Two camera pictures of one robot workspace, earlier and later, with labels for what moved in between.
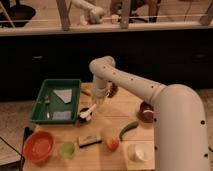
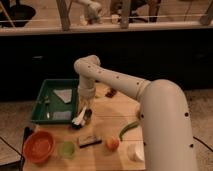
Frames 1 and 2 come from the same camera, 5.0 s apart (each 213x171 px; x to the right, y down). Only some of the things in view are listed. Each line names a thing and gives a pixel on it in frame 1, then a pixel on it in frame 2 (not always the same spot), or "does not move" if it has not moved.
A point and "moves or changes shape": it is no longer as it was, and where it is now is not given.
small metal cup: (84, 116) does not move
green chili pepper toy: (131, 125) does not move
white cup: (140, 152) does not move
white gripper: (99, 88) -> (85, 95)
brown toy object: (113, 90) does not move
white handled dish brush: (87, 114) moves or changes shape
